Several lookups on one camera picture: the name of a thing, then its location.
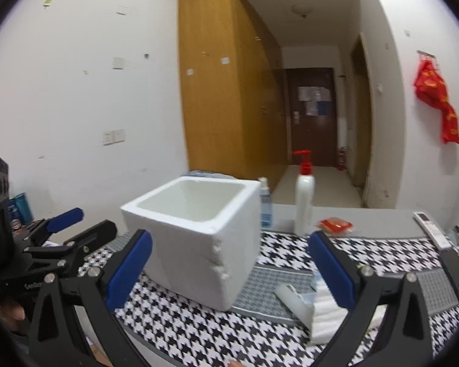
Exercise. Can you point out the small blue spray bottle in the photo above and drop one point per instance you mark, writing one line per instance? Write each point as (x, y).
(266, 204)

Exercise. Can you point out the white remote control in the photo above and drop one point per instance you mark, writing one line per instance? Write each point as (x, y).
(432, 230)

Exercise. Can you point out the wooden side door frame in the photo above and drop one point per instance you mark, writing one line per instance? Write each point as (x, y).
(363, 116)

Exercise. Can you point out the person's left hand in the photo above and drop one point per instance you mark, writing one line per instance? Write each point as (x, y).
(13, 315)

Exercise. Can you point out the red cloth bags on hook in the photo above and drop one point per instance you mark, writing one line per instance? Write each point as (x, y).
(431, 89)

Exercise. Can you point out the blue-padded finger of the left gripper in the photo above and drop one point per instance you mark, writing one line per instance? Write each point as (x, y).
(61, 217)

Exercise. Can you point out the papers on door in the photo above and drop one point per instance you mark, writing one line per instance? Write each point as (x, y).
(316, 100)

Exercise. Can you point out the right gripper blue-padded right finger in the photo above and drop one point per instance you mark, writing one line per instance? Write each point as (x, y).
(403, 338)

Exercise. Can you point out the red snack packet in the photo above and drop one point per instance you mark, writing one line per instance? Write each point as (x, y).
(335, 227)

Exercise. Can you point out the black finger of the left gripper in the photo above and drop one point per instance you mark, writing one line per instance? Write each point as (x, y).
(65, 259)

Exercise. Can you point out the white styrofoam box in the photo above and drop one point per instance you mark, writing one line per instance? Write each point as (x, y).
(206, 236)

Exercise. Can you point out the black smartphone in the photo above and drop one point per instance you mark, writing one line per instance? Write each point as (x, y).
(449, 259)

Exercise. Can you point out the white towel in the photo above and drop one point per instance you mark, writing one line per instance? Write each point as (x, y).
(327, 316)

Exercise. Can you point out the wooden wardrobe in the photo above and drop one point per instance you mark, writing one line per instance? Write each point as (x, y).
(232, 90)

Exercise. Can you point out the white pump bottle red top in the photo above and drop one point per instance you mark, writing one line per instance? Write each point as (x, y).
(304, 193)

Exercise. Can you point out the dark brown entrance door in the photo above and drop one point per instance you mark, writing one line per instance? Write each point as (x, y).
(317, 134)

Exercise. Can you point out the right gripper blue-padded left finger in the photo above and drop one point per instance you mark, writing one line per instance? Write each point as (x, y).
(56, 337)

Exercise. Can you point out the white wall socket pair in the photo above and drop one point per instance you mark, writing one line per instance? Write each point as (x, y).
(112, 137)

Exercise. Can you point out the red fire extinguisher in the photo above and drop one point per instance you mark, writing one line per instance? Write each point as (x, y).
(341, 162)

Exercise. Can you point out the white wall switch plate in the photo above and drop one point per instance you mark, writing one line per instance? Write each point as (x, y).
(118, 63)

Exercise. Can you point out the ceiling lamp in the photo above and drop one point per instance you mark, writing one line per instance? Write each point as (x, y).
(302, 10)

